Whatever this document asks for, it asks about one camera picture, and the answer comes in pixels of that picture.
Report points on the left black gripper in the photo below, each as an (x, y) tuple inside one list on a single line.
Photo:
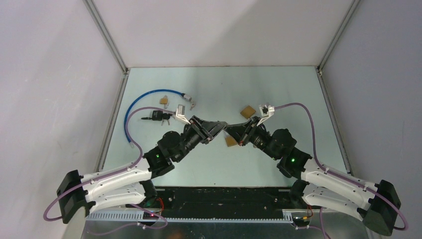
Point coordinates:
[(214, 129)]

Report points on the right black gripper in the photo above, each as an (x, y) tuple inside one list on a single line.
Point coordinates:
[(239, 132)]

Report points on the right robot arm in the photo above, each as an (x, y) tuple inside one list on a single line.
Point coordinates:
[(374, 204)]

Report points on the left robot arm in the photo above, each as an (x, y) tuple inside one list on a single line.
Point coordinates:
[(90, 191)]

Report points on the large brass padlock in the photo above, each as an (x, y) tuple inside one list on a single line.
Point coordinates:
[(248, 112)]

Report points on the small brass padlock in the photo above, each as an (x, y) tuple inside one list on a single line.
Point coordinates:
[(164, 101)]

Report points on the black padlock with keys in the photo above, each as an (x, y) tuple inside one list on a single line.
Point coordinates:
[(160, 116)]

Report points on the keys on cable lock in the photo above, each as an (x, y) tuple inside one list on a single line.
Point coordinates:
[(193, 103)]

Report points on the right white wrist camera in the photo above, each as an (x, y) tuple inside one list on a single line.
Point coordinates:
[(266, 111)]

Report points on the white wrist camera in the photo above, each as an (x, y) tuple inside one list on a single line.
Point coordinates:
[(266, 111), (180, 114)]

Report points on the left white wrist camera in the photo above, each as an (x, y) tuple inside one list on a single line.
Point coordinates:
[(180, 114)]

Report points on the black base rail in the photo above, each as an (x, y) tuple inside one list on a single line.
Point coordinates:
[(227, 203)]

